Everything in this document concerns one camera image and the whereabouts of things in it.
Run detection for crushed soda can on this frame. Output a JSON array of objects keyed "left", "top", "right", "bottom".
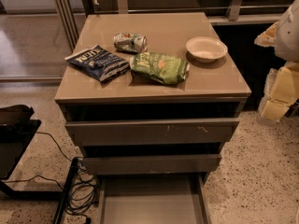
[{"left": 113, "top": 33, "right": 148, "bottom": 53}]

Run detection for grey drawer cabinet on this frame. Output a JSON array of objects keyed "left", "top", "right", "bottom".
[{"left": 55, "top": 13, "right": 250, "bottom": 178}]

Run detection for bottom open grey drawer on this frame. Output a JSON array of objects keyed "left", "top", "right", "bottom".
[{"left": 99, "top": 174, "right": 212, "bottom": 224}]

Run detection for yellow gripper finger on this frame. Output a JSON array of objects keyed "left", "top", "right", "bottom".
[
  {"left": 254, "top": 21, "right": 278, "bottom": 47},
  {"left": 260, "top": 67, "right": 299, "bottom": 121}
]

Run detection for green jalapeno chip bag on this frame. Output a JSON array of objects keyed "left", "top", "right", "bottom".
[{"left": 129, "top": 52, "right": 190, "bottom": 85}]

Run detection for black cable bundle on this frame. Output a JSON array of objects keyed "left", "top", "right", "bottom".
[{"left": 3, "top": 132, "right": 100, "bottom": 224}]

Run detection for middle grey drawer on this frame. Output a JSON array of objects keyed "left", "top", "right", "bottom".
[{"left": 83, "top": 154, "right": 221, "bottom": 175}]

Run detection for white bowl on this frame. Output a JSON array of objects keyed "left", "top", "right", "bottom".
[{"left": 186, "top": 36, "right": 228, "bottom": 63}]

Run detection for blue chip bag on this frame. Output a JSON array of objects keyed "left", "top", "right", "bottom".
[{"left": 64, "top": 45, "right": 130, "bottom": 83}]

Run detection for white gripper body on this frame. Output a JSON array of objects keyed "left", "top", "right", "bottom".
[{"left": 282, "top": 62, "right": 299, "bottom": 76}]

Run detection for top grey drawer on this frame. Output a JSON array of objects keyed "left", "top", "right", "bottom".
[{"left": 65, "top": 118, "right": 239, "bottom": 147}]

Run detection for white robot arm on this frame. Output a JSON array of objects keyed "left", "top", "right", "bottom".
[{"left": 254, "top": 0, "right": 299, "bottom": 122}]

